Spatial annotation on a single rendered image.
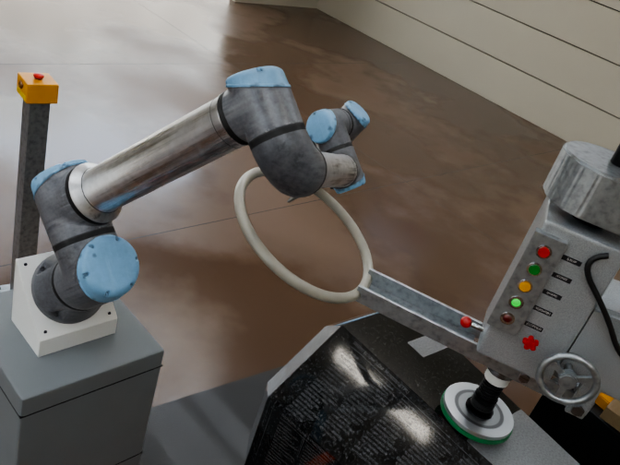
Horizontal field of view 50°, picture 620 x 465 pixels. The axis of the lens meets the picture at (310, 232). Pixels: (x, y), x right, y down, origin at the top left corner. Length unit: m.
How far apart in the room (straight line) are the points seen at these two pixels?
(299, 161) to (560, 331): 0.83
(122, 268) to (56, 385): 0.35
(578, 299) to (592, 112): 6.69
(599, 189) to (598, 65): 6.73
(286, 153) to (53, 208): 0.63
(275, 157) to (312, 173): 0.09
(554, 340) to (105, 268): 1.11
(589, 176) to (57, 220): 1.21
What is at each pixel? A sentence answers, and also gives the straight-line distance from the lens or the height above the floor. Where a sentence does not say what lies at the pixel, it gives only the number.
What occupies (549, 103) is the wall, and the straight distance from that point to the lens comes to 8.55.
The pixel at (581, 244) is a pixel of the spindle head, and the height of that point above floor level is 1.52.
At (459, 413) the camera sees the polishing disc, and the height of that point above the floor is 0.88.
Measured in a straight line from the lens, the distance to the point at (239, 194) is 1.83.
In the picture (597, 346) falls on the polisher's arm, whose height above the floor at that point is 1.29.
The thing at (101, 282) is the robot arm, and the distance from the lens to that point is 1.61.
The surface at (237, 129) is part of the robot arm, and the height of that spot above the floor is 1.63.
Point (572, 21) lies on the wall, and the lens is 8.47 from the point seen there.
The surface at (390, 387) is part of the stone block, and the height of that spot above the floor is 0.80.
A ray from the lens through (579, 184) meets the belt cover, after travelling 1.63.
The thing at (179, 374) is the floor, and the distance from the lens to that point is 3.09.
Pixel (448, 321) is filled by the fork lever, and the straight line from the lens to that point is 1.99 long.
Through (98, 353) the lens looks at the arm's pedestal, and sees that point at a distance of 1.88.
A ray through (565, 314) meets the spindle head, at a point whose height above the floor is 1.34.
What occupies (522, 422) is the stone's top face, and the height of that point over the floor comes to 0.83.
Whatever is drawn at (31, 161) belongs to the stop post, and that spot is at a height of 0.74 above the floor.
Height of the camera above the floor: 2.13
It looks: 29 degrees down
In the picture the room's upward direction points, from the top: 18 degrees clockwise
